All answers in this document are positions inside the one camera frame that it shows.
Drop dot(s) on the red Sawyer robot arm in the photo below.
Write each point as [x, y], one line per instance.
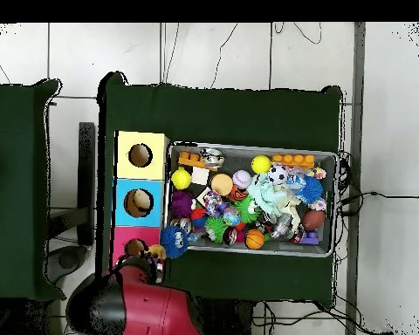
[153, 307]

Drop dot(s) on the mint green cloth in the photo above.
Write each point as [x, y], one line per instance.
[269, 195]

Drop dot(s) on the blue spiky monster toy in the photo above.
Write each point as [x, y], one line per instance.
[173, 241]

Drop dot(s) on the white baseball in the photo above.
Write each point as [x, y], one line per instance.
[242, 179]

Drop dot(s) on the brown football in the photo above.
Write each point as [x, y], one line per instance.
[313, 220]

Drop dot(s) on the plain yellow ball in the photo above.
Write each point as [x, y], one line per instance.
[261, 164]

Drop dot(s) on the dark green tablecloth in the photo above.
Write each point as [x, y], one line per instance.
[223, 115]

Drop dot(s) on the black stand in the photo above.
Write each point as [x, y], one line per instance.
[86, 174]

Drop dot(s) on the orange four-stud building block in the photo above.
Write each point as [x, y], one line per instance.
[293, 159]

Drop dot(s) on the grey floor rail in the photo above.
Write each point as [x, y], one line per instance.
[358, 104]

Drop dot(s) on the blue spiky ball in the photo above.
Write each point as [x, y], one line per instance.
[310, 190]

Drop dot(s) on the wooden box with three holes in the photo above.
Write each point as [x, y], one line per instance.
[139, 167]

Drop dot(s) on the black and white soccer ball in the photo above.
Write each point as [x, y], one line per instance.
[277, 174]

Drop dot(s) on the clear mesh bin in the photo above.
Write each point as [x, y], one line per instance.
[237, 158]

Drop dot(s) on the orange basketball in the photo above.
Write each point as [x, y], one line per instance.
[254, 239]

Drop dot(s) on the purple spiky monster toy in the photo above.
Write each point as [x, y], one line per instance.
[181, 204]

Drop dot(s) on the side table with green cloth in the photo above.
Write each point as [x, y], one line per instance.
[14, 192]

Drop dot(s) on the grey stand foot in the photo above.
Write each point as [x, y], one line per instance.
[68, 260]

